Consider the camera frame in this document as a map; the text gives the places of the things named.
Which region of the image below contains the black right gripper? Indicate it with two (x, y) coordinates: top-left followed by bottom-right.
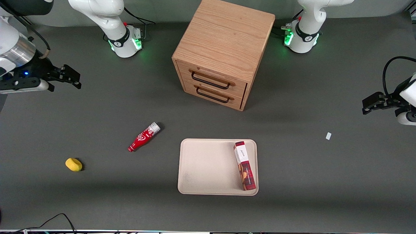
(13, 57), (82, 90)

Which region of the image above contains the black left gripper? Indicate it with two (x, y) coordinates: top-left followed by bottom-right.
(362, 78), (410, 115)

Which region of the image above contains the red coke bottle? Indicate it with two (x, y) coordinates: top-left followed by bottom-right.
(127, 122), (161, 152)

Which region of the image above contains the beige plastic tray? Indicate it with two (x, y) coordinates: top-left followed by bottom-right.
(177, 138), (259, 196)

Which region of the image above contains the yellow lemon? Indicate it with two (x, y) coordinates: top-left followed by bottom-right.
(65, 158), (83, 172)

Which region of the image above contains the wooden drawer front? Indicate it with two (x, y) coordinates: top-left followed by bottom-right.
(184, 81), (245, 110)
(176, 61), (248, 97)

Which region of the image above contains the red plaid biscuit box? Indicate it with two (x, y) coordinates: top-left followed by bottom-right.
(233, 141), (257, 191)

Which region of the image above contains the wooden drawer cabinet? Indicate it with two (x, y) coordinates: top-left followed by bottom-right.
(172, 0), (276, 112)

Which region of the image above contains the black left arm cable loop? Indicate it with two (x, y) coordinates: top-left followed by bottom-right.
(382, 56), (416, 96)

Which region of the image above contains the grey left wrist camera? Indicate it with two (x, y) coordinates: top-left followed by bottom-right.
(396, 109), (416, 126)

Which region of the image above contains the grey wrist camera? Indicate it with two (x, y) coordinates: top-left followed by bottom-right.
(396, 109), (416, 126)
(0, 78), (49, 95)

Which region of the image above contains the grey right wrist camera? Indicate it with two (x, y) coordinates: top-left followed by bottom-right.
(0, 78), (49, 95)

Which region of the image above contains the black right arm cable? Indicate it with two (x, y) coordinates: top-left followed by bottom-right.
(0, 2), (51, 59)

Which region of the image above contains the black right base cable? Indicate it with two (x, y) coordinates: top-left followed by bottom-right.
(103, 6), (156, 42)

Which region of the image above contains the black base cable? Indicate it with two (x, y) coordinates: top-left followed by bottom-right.
(273, 9), (305, 37)
(103, 6), (156, 42)

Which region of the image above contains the black left base cable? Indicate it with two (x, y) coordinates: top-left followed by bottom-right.
(273, 9), (305, 37)

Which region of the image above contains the black drawer handle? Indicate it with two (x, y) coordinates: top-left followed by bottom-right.
(196, 86), (231, 104)
(191, 71), (231, 90)

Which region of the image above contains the thin black table cable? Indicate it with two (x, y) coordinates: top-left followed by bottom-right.
(0, 213), (77, 234)

